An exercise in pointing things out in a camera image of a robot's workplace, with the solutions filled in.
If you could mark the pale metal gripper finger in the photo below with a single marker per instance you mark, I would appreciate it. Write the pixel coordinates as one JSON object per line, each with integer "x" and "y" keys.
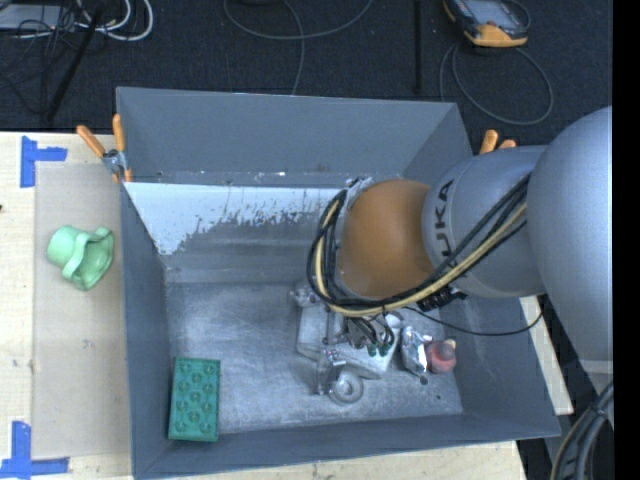
{"x": 323, "y": 374}
{"x": 338, "y": 361}

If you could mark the silver foil packet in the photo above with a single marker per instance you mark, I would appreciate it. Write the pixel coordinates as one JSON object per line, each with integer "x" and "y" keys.
{"x": 413, "y": 350}

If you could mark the grey metal bin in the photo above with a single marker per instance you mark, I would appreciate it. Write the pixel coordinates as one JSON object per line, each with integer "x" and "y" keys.
{"x": 250, "y": 338}

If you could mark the red and yellow toy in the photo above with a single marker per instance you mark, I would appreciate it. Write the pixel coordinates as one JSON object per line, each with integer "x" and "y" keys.
{"x": 441, "y": 358}

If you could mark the dark green flat block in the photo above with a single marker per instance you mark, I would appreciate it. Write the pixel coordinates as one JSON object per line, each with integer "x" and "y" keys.
{"x": 195, "y": 400}

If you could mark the light green cup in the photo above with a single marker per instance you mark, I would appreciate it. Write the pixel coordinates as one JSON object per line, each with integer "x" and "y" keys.
{"x": 82, "y": 253}

